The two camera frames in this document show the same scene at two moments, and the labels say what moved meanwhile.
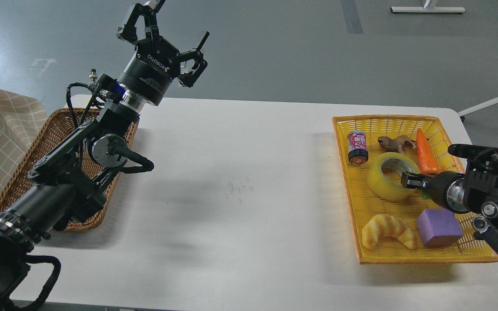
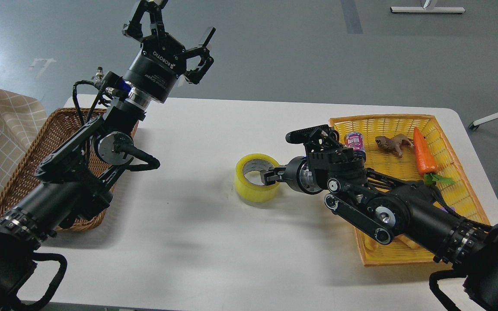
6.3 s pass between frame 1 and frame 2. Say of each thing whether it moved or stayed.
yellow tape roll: moved
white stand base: stayed
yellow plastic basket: stayed
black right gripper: moved
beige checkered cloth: stayed
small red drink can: stayed
